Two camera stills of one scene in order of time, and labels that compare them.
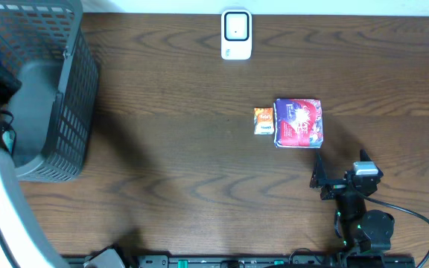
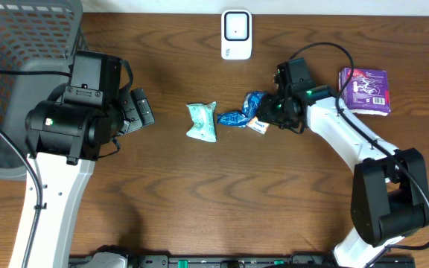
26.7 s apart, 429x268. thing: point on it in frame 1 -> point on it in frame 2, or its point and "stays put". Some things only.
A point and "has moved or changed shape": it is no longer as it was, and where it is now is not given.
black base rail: (258, 260) stays put
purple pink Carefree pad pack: (298, 123) has moved or changed shape
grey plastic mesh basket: (53, 115) stays put
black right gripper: (338, 187) -> (270, 110)
